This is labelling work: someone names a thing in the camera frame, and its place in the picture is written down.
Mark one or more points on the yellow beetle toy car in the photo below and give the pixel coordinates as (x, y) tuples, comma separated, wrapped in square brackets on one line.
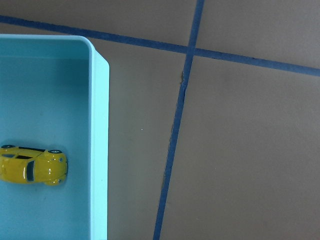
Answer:
[(26, 165)]

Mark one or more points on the blue plastic bin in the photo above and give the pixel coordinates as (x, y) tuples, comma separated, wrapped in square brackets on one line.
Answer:
[(54, 94)]

